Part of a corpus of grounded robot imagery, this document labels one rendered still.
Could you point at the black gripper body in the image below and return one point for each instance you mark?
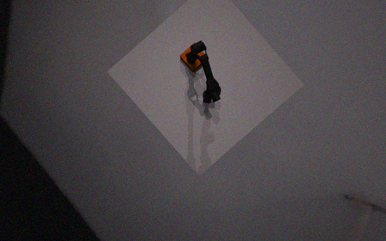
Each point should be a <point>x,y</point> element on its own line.
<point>207,99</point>

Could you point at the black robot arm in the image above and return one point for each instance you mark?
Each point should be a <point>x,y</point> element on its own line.
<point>213,87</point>

